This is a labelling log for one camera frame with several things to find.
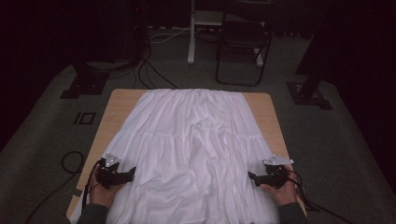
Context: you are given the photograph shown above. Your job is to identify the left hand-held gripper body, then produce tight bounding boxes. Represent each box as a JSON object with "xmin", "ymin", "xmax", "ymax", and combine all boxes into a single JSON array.
[{"xmin": 96, "ymin": 152, "xmax": 127, "ymax": 189}]

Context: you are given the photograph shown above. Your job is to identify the white metal stand frame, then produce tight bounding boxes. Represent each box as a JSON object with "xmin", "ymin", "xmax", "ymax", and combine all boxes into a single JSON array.
[{"xmin": 187, "ymin": 0, "xmax": 265, "ymax": 68}]

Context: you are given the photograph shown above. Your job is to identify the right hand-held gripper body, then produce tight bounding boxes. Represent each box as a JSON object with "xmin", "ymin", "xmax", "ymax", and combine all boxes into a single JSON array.
[{"xmin": 263, "ymin": 154, "xmax": 294, "ymax": 189}]

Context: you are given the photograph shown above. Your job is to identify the person's right hand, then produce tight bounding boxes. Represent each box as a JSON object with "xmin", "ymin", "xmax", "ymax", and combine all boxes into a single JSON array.
[{"xmin": 260, "ymin": 164, "xmax": 298, "ymax": 207}]

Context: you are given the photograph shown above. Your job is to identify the black floor cables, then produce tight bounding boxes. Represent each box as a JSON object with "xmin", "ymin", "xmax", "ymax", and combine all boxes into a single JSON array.
[{"xmin": 133, "ymin": 43, "xmax": 180, "ymax": 91}]

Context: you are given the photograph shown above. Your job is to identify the white floor cable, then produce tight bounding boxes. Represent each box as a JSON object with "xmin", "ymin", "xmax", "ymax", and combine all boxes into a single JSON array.
[{"xmin": 148, "ymin": 26, "xmax": 191, "ymax": 45}]

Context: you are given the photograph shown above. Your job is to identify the white skirt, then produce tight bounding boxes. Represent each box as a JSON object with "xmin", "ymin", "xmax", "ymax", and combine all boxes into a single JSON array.
[{"xmin": 68, "ymin": 88, "xmax": 281, "ymax": 224}]

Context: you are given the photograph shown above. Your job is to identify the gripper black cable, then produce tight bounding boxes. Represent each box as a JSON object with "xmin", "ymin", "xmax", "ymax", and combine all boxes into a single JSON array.
[
  {"xmin": 287, "ymin": 169, "xmax": 354, "ymax": 224},
  {"xmin": 81, "ymin": 158, "xmax": 106, "ymax": 216}
]

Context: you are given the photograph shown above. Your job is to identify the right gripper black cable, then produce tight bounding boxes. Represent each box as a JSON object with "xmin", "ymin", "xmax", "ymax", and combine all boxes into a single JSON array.
[{"xmin": 287, "ymin": 169, "xmax": 354, "ymax": 224}]

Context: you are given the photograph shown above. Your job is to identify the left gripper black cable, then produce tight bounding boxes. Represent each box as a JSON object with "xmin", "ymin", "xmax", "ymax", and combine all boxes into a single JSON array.
[{"xmin": 81, "ymin": 158, "xmax": 106, "ymax": 216}]

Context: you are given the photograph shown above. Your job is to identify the black folding chair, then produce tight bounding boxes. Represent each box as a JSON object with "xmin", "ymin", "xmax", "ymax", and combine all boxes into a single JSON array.
[{"xmin": 215, "ymin": 12, "xmax": 274, "ymax": 88}]

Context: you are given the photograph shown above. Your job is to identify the person's left hand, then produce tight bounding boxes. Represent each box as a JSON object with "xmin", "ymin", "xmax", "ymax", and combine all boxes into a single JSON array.
[{"xmin": 89, "ymin": 164, "xmax": 125, "ymax": 208}]

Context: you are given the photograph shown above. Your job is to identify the black stand with base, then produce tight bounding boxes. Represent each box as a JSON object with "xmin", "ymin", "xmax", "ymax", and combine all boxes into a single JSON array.
[
  {"xmin": 60, "ymin": 62, "xmax": 110, "ymax": 100},
  {"xmin": 286, "ymin": 0, "xmax": 333, "ymax": 111}
]

